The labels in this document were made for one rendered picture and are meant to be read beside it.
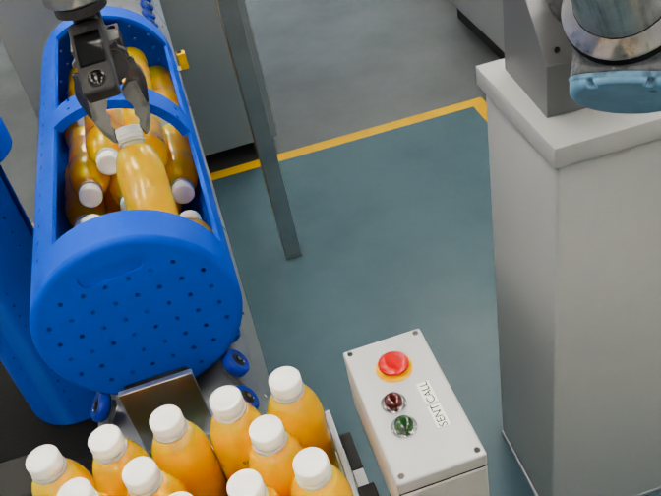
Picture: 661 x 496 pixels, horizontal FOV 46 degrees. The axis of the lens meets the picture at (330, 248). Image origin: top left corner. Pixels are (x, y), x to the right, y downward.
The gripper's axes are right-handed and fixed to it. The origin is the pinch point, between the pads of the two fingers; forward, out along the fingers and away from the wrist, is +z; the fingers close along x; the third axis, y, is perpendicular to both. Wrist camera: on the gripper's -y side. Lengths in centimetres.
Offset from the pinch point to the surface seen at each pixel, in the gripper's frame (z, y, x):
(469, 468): 16, -63, -26
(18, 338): 73, 53, 51
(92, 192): 13.1, 8.7, 10.1
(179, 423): 14.1, -45.3, 2.3
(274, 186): 93, 113, -27
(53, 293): 5.9, -24.8, 13.9
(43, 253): 4.1, -17.9, 14.5
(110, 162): 8.6, 8.4, 5.5
